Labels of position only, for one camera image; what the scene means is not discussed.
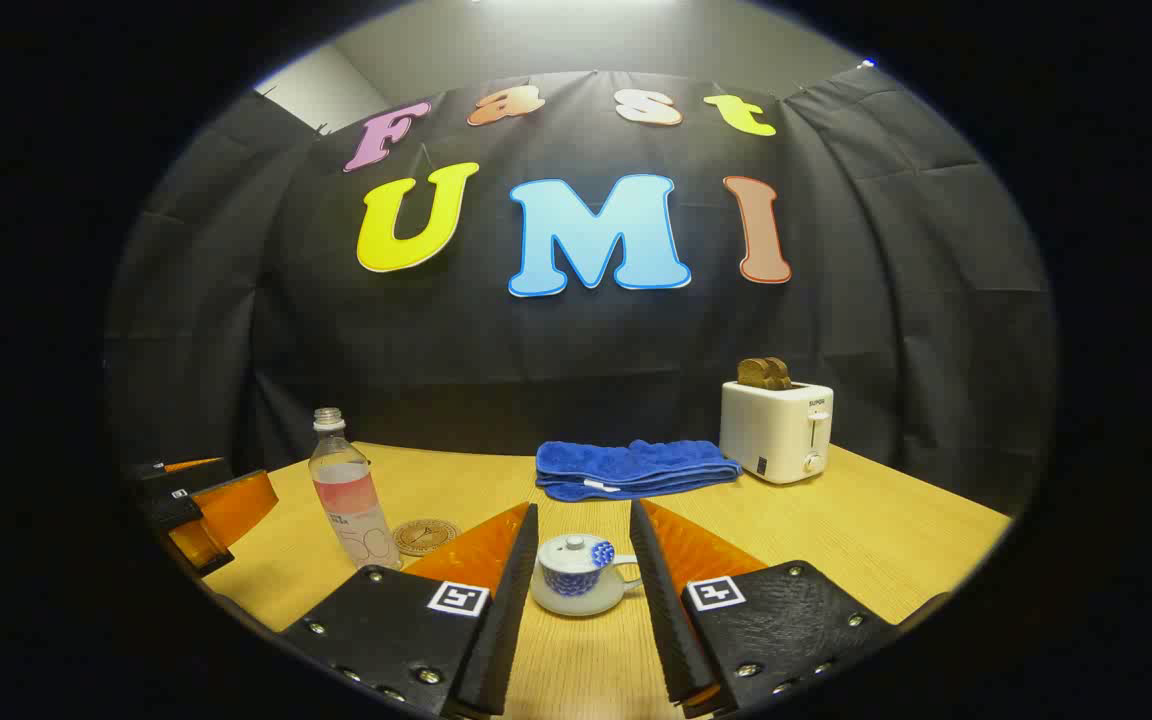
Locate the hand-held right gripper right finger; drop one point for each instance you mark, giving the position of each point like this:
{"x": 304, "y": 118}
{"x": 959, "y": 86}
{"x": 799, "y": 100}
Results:
{"x": 666, "y": 620}

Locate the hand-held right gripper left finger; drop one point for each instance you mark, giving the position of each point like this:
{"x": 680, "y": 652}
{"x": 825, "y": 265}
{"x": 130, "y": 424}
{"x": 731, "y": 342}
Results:
{"x": 511, "y": 620}

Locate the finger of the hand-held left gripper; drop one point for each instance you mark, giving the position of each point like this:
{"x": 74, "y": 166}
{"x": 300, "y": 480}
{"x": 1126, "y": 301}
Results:
{"x": 176, "y": 505}
{"x": 186, "y": 474}

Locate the white blue patterned teacup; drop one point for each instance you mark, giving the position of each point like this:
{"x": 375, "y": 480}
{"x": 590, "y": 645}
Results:
{"x": 576, "y": 592}

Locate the round brown coaster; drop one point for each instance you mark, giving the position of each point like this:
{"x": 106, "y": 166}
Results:
{"x": 426, "y": 537}

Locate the clear water bottle pink label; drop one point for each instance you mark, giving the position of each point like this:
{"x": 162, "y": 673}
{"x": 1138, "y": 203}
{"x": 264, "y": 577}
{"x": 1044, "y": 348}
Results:
{"x": 351, "y": 500}

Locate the folded blue towel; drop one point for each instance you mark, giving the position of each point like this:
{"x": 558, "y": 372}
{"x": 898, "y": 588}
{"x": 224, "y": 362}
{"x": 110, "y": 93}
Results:
{"x": 636, "y": 465}

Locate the white toaster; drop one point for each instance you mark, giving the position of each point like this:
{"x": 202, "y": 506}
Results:
{"x": 771, "y": 435}

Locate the brown bread slice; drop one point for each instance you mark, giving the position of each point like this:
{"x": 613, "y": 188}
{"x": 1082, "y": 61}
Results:
{"x": 752, "y": 374}
{"x": 781, "y": 373}

